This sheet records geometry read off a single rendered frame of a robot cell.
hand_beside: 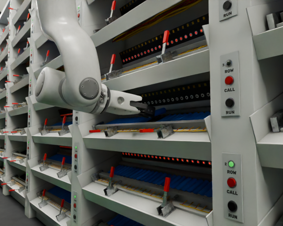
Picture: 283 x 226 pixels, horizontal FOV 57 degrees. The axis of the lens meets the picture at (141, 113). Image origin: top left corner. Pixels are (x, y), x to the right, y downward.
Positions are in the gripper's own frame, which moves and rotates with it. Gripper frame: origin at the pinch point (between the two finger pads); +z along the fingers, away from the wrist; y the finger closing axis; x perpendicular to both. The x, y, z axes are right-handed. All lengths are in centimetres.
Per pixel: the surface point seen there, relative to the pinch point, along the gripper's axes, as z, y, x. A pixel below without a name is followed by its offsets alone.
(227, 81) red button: -6.2, -31.9, -2.3
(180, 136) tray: -1.5, -16.5, 7.6
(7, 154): 0, 173, 23
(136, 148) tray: -2.2, -0.2, 11.4
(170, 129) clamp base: -1.2, -12.1, 5.9
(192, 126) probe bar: 0.3, -18.4, 5.0
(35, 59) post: -9, 103, -38
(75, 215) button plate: 1, 38, 39
